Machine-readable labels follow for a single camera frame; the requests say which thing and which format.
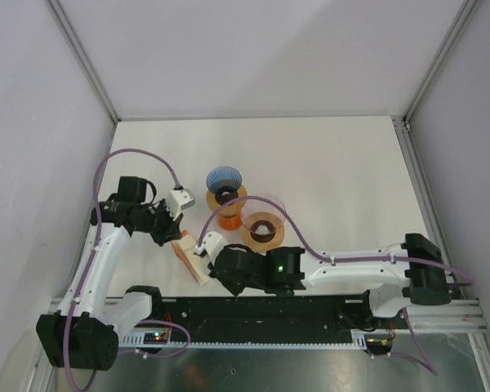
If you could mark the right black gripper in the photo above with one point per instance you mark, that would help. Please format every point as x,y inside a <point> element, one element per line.
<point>234,288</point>

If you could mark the orange glass carafe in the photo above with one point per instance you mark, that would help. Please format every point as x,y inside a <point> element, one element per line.
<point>229,223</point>

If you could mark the blue glass dripper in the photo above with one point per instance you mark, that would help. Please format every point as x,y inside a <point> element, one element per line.
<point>223,179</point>

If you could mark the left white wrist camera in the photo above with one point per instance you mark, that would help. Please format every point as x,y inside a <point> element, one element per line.
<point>177,200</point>

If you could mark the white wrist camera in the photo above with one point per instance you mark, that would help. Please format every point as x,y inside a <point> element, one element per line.
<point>177,200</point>
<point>212,244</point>

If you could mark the pink glass dripper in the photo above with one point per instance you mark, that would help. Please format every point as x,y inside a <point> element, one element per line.
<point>261,219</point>

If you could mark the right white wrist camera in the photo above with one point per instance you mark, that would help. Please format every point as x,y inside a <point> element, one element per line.
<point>212,244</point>

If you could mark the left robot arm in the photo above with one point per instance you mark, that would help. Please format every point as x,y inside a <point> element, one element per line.
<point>83,333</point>

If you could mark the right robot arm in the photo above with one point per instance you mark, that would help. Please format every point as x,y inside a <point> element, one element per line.
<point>394,277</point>

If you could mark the coffee filter pack orange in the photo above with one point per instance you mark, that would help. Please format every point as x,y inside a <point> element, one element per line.
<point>184,250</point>

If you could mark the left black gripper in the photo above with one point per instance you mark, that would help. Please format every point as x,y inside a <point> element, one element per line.
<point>171,230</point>

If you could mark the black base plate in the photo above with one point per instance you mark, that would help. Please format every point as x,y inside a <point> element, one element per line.
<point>262,320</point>

